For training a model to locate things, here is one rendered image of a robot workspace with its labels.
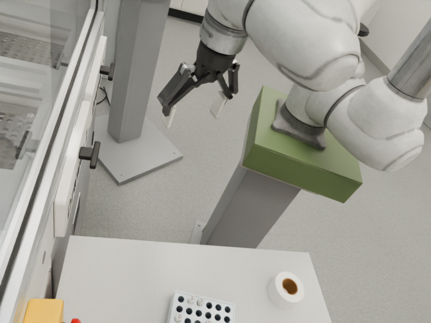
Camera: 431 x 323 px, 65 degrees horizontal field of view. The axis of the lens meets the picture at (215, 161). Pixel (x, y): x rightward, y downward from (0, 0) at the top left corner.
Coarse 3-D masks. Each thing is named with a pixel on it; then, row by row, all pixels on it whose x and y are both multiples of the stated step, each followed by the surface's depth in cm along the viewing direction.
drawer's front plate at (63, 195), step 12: (84, 108) 73; (84, 120) 71; (84, 132) 71; (72, 144) 65; (84, 144) 76; (72, 156) 63; (72, 168) 61; (60, 180) 59; (72, 180) 63; (60, 192) 57; (60, 204) 56; (60, 216) 58; (60, 228) 61
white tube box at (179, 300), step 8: (176, 296) 65; (184, 296) 65; (200, 296) 66; (176, 304) 64; (184, 304) 64; (192, 304) 65; (208, 304) 67; (216, 304) 66; (224, 304) 67; (232, 304) 67; (176, 312) 63; (184, 312) 63; (192, 312) 64; (200, 312) 65; (208, 312) 65; (216, 312) 65; (224, 312) 65; (232, 312) 66; (168, 320) 63; (184, 320) 62; (192, 320) 62; (200, 320) 63; (216, 320) 64; (224, 320) 67; (232, 320) 65
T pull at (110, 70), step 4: (112, 64) 91; (100, 68) 88; (104, 68) 89; (108, 68) 90; (112, 68) 90; (100, 72) 88; (104, 72) 88; (108, 72) 89; (112, 72) 89; (108, 76) 87; (112, 76) 87
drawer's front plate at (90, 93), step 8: (104, 40) 95; (104, 48) 93; (96, 56) 88; (104, 56) 99; (96, 64) 86; (96, 72) 84; (88, 80) 81; (96, 80) 83; (88, 88) 78; (96, 88) 87; (88, 96) 78
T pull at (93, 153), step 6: (96, 144) 69; (84, 150) 67; (90, 150) 68; (96, 150) 68; (78, 156) 67; (84, 156) 66; (90, 156) 67; (96, 156) 67; (90, 162) 66; (96, 162) 66; (90, 168) 66
